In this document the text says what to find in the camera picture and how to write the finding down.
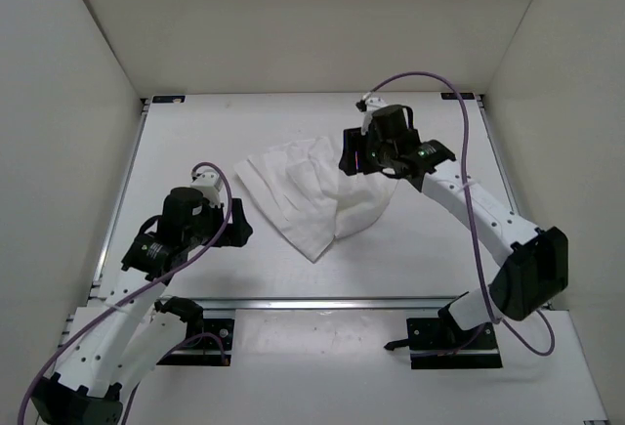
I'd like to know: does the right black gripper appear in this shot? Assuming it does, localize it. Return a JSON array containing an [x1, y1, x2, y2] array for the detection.
[[338, 127, 395, 179]]

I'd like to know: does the white pleated skirt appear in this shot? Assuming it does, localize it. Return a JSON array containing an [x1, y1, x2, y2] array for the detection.
[[234, 136, 396, 263]]

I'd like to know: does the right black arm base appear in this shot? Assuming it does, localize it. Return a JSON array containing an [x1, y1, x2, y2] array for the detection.
[[384, 315, 503, 370]]

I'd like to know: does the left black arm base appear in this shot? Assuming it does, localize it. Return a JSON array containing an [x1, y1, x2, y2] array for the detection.
[[153, 297, 235, 367]]

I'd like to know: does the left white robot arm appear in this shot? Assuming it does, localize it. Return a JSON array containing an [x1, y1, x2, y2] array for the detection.
[[28, 187, 253, 424]]

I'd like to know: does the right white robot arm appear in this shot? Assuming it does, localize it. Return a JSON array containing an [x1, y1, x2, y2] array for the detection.
[[339, 101, 568, 348]]

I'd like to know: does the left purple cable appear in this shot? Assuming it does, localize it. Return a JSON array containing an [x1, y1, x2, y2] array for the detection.
[[18, 161, 233, 425]]

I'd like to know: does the purple cable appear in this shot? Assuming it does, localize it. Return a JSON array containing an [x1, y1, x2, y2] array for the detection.
[[371, 70, 556, 356], [18, 161, 233, 425]]

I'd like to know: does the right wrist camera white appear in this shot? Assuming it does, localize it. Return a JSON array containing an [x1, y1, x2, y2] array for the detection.
[[355, 95, 388, 113]]

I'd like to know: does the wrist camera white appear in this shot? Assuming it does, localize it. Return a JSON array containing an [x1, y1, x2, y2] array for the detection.
[[355, 95, 388, 113], [190, 171, 224, 207]]

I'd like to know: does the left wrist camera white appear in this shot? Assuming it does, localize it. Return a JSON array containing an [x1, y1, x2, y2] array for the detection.
[[190, 171, 224, 207]]

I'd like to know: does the aluminium front table rail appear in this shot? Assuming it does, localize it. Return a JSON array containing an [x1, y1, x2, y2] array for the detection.
[[185, 295, 454, 311]]

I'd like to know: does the aluminium table rail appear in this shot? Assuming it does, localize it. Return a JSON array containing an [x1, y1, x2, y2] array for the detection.
[[88, 98, 151, 298], [477, 95, 519, 213], [185, 295, 454, 311]]

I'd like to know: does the aluminium left table rail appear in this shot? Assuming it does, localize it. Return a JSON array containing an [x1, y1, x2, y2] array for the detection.
[[88, 98, 151, 298]]

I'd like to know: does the aluminium right table rail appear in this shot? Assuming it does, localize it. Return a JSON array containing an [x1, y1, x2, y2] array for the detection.
[[477, 95, 519, 213]]

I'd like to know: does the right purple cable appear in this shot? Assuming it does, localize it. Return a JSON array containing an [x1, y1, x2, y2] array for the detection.
[[371, 70, 556, 356]]

